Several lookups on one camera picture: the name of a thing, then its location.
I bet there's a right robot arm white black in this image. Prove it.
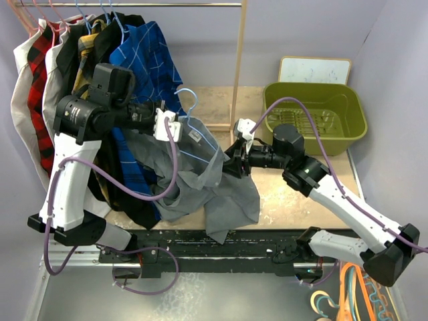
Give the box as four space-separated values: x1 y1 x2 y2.
223 119 420 287

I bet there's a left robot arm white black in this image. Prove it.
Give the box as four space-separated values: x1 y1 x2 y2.
27 63 155 262

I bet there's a metal clothes rail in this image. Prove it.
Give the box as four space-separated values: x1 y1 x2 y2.
12 1 243 8

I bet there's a black dark shirt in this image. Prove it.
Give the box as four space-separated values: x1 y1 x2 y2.
56 25 87 99

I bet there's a beige shirt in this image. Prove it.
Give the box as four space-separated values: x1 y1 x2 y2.
11 30 49 190

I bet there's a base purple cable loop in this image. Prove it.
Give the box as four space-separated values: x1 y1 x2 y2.
112 243 181 295

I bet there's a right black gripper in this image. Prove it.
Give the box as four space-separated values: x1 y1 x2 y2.
215 136 288 179

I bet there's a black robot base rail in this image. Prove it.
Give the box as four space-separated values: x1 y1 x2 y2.
43 229 338 279

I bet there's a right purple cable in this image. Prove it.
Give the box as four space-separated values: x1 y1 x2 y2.
250 97 428 253

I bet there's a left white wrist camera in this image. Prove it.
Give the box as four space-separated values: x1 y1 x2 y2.
153 108 183 142

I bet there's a small whiteboard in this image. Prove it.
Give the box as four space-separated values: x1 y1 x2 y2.
278 56 352 85

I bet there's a yellow plaid shirt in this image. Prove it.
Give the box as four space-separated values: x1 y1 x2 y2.
72 19 110 205

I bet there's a pink hanger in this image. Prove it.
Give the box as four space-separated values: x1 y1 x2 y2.
11 0 73 41

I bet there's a wooden clothes rack frame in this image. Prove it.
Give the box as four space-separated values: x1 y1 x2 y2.
6 0 249 133

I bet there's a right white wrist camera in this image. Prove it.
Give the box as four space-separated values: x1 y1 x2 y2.
233 118 256 153

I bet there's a blue plaid shirt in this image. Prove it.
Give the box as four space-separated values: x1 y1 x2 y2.
109 21 188 219

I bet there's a red plaid shirt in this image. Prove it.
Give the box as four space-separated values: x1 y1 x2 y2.
27 27 56 176

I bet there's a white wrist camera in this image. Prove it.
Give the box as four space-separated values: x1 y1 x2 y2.
153 108 183 142
233 118 256 153

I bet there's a yellow hanger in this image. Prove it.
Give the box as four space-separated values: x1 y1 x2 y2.
362 272 401 320

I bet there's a light blue hanger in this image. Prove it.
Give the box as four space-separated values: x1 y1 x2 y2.
175 88 221 165

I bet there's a grey shirt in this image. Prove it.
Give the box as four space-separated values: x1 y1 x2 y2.
124 116 260 243

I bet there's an olive green plastic bin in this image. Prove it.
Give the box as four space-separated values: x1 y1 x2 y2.
261 82 367 156

